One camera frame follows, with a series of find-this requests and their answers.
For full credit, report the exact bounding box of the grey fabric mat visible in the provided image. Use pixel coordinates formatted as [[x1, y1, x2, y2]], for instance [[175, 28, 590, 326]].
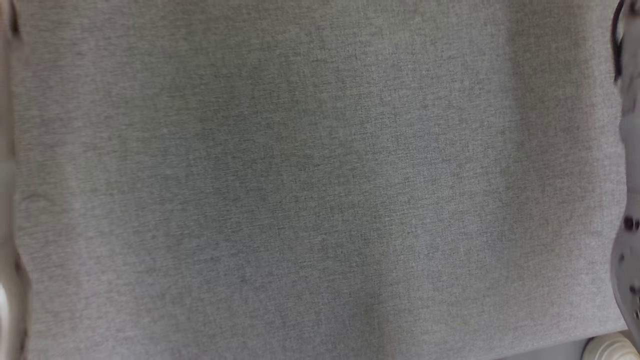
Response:
[[0, 0, 640, 360]]

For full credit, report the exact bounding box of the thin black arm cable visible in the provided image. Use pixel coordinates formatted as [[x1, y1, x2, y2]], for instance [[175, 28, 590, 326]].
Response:
[[610, 0, 627, 84]]

